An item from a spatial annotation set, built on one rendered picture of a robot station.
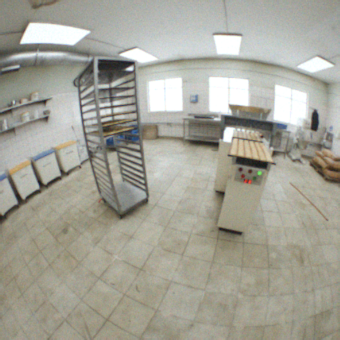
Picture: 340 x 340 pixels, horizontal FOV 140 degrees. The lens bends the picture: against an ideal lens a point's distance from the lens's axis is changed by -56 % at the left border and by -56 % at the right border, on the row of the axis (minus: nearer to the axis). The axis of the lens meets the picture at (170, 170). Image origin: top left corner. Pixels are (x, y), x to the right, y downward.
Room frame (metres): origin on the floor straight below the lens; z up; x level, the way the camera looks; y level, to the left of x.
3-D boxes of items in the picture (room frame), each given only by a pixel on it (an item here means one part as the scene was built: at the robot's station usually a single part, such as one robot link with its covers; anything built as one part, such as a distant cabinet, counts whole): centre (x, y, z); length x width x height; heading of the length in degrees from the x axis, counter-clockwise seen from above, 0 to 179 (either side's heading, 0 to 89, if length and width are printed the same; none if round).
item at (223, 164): (2.05, -1.26, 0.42); 1.28 x 0.72 x 0.84; 152
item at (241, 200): (1.18, -0.80, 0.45); 0.70 x 0.34 x 0.90; 152
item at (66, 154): (2.76, 2.64, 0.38); 0.64 x 0.54 x 0.77; 64
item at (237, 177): (0.86, -0.63, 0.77); 0.24 x 0.04 x 0.14; 62
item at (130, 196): (1.54, 0.69, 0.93); 0.64 x 0.51 x 1.78; 49
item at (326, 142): (2.48, -5.32, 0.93); 0.99 x 0.38 x 1.09; 157
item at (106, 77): (1.54, 0.70, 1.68); 0.60 x 0.40 x 0.02; 49
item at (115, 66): (1.54, 0.70, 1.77); 0.60 x 0.40 x 0.02; 49
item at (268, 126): (1.63, -1.04, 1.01); 0.72 x 0.33 x 0.34; 62
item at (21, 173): (1.57, 3.15, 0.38); 0.64 x 0.54 x 0.77; 68
